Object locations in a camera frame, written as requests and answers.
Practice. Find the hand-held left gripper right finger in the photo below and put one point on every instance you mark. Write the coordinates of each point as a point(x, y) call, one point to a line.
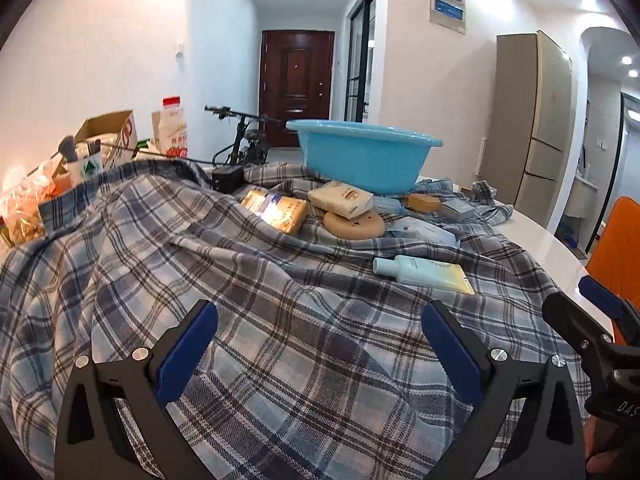
point(455, 355)

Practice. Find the light blue small box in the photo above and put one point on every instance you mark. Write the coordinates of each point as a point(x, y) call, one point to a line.
point(457, 209)

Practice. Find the blue plaid shirt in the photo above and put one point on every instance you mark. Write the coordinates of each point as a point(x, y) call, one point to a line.
point(300, 310)

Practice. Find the gold foil box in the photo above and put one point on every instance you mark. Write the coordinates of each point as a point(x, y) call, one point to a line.
point(280, 212)

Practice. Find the dark red entrance door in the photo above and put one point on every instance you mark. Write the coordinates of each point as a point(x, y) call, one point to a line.
point(295, 85)

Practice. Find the orange chair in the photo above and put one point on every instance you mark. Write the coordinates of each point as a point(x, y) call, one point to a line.
point(617, 245)

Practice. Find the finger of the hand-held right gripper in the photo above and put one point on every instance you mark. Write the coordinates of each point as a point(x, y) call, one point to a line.
point(600, 296)
point(570, 317)

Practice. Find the white milk carton red cap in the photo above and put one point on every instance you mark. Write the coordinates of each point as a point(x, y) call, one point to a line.
point(172, 132)

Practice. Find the black framed glass door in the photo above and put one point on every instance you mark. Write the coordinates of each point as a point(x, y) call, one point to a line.
point(360, 60)

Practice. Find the open cardboard box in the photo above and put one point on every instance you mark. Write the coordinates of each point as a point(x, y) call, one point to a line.
point(112, 132)

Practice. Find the light blue plastic basin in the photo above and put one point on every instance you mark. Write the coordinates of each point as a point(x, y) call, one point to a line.
point(360, 160)

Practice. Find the black power adapter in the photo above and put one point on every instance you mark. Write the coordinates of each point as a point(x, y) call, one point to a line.
point(227, 178)

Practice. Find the white carton green print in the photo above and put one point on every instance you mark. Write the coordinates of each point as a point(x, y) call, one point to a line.
point(87, 170)

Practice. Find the person's right hand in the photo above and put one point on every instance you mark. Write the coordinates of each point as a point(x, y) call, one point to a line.
point(602, 455)

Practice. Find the beige refrigerator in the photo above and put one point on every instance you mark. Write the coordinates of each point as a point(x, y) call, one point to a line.
point(542, 125)

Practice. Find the round tan disc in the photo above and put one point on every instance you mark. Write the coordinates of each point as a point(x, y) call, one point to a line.
point(357, 229)

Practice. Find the clear bag of snacks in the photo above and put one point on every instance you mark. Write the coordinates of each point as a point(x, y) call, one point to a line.
point(25, 210)

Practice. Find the wall electrical panel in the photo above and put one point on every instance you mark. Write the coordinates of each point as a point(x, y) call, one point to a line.
point(446, 5)

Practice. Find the cream pack with red label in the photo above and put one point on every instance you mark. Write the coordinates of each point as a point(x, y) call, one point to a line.
point(340, 199)

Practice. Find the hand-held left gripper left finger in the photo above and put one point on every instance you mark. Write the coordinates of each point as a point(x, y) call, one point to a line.
point(185, 350)

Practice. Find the black folding bicycle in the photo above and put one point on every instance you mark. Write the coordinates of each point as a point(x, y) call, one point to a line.
point(252, 142)

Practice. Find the light blue packet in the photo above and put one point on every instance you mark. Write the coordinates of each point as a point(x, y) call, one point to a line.
point(389, 205)

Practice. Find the white flat packet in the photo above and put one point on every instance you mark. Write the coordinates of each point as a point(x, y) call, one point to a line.
point(425, 232)

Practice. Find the white wall box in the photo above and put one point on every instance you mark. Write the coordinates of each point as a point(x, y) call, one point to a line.
point(483, 155)

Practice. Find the light blue cosmetic tube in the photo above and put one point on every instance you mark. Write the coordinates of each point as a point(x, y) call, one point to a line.
point(425, 271)

